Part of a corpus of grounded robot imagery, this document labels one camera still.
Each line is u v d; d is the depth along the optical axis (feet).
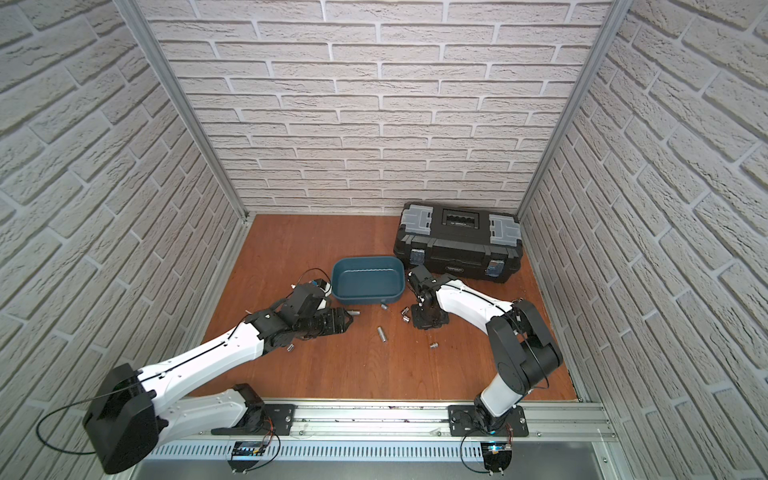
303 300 2.03
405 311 3.02
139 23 2.33
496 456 2.32
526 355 1.48
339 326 2.38
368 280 3.34
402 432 2.39
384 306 3.10
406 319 2.99
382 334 2.87
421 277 2.39
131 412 1.27
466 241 2.96
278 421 2.40
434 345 2.80
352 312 3.03
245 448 2.38
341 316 2.43
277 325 1.92
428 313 2.47
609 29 2.34
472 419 2.40
